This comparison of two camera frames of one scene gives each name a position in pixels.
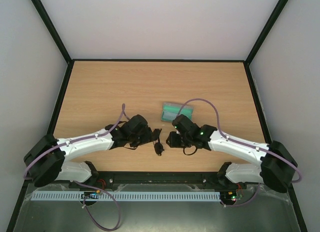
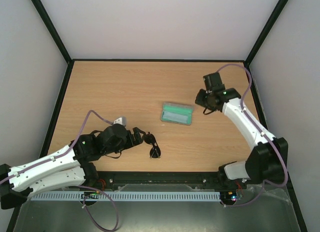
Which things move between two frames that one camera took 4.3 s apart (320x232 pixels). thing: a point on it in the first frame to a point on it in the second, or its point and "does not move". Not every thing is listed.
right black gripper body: (172, 139) to (200, 97)
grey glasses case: (170, 111) does not move
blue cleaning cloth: (167, 116) does not move
